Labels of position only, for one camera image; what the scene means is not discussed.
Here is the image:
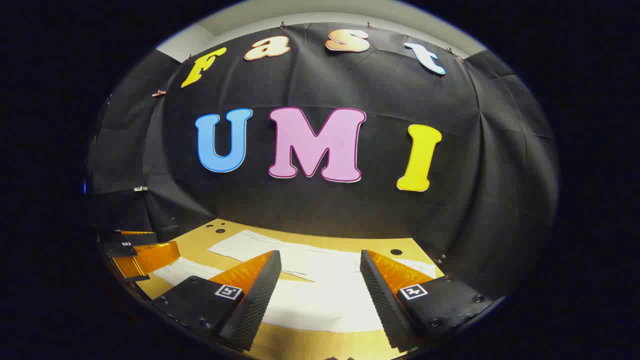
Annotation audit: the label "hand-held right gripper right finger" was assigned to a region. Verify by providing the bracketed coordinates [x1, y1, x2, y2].
[360, 249, 501, 353]

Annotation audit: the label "black backdrop cloth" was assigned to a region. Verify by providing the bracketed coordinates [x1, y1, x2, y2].
[86, 22, 560, 301]

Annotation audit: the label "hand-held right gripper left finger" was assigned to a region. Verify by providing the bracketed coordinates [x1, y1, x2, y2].
[150, 250, 282, 352]

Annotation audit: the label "white jeans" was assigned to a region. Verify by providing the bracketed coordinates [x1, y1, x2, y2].
[152, 229, 438, 334]

